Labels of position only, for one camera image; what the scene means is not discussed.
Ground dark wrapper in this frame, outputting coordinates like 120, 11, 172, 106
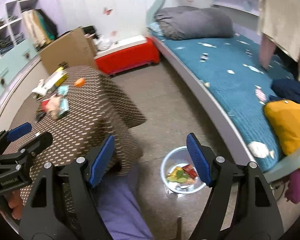
36, 111, 46, 123

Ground red snack packet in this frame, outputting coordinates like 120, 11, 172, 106
39, 99, 50, 112

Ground teal wrapper packet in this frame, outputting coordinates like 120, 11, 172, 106
45, 85, 70, 120

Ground white trash bin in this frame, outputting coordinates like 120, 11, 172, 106
160, 146, 206, 194

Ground left hand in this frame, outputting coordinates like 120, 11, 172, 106
5, 190, 24, 220

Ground brown dotted tablecloth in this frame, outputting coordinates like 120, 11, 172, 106
2, 65, 147, 205

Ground white yellow carton box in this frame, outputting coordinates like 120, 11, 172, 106
32, 67, 68, 96

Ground magenta cloth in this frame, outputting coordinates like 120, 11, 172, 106
285, 169, 300, 204

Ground mint drawer cabinet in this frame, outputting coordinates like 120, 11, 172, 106
0, 39, 37, 97

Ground orange round lid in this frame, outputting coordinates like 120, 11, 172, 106
74, 78, 85, 88

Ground brown cardboard box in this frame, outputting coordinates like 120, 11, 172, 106
39, 28, 97, 75

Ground yellow cushion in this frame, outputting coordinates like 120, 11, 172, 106
263, 100, 300, 156

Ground white shelf unit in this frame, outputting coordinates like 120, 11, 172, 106
0, 0, 40, 60

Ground hanging clothes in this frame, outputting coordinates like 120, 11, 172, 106
21, 9, 58, 51

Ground white plastic bag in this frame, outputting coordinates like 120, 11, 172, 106
93, 35, 113, 51

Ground navy cushion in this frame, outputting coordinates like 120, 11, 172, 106
269, 79, 300, 104

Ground red bench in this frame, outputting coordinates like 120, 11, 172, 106
95, 37, 160, 75

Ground blue patterned mattress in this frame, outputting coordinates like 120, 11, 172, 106
152, 32, 293, 172

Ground grey folded duvet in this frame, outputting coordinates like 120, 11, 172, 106
154, 6, 234, 40

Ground beige hanging garment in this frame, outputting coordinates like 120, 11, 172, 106
258, 0, 300, 81

